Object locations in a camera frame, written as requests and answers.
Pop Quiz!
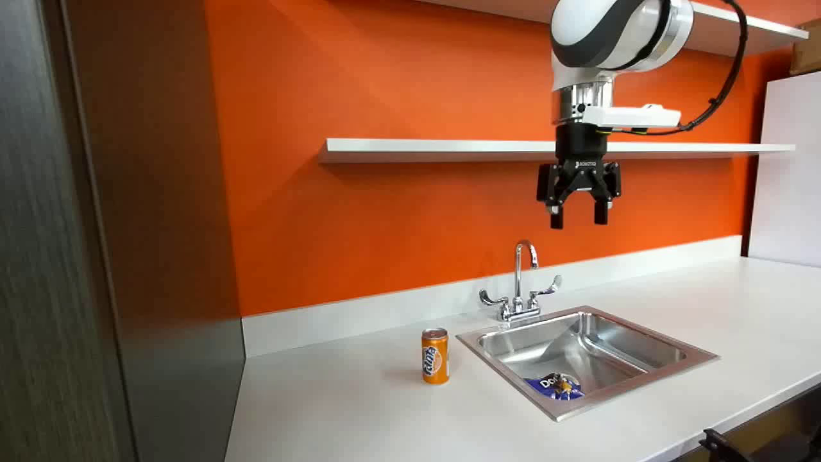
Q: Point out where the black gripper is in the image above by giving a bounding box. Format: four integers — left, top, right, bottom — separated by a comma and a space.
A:
535, 123, 621, 228

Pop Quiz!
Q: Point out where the blue doritos chip packet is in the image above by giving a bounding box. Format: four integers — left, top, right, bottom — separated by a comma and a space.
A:
527, 373, 581, 400

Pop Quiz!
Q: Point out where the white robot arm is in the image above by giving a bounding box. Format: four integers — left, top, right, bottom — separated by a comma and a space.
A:
535, 0, 692, 228

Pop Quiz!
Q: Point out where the stainless steel sink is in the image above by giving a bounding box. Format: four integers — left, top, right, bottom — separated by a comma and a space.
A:
458, 305, 716, 422

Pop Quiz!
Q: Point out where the chrome faucet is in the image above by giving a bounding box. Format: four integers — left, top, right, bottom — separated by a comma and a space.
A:
479, 238, 562, 323

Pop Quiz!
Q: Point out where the orange soda can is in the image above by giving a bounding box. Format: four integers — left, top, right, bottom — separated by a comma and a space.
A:
421, 328, 449, 384

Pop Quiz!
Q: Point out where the white panel at right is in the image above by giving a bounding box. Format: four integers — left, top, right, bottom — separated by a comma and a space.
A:
749, 71, 821, 268

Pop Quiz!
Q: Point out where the dark grey tall cabinet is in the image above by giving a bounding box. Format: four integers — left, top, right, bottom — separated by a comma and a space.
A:
0, 0, 246, 462

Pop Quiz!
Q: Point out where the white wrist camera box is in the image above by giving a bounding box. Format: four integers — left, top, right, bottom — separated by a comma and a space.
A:
584, 102, 680, 130

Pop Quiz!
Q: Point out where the white upper wall shelf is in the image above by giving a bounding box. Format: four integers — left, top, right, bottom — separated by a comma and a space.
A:
423, 0, 810, 56

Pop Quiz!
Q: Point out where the white wall shelf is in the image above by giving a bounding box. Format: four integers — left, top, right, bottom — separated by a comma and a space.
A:
423, 0, 810, 56
320, 139, 798, 165

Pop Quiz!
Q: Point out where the white lower wall shelf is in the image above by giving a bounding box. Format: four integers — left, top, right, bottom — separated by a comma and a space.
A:
320, 139, 798, 165

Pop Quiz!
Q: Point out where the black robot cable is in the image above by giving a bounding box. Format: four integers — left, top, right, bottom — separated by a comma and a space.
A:
636, 0, 752, 139

